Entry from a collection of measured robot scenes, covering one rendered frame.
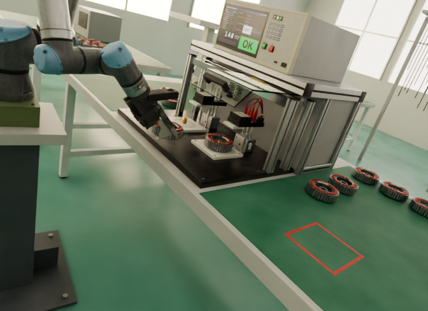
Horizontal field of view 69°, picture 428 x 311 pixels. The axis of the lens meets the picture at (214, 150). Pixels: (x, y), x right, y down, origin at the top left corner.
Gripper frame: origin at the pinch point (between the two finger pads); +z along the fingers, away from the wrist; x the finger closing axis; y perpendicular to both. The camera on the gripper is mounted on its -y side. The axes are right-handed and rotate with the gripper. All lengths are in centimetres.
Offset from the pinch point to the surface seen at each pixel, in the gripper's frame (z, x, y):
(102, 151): 67, -106, 25
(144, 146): 2.3, -3.7, 10.3
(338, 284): 8, 71, 1
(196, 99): 12.2, -18.6, -21.8
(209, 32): 39, -102, -86
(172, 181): 3.2, 17.0, 11.7
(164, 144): 4.5, -0.6, 4.3
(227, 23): -7, -22, -50
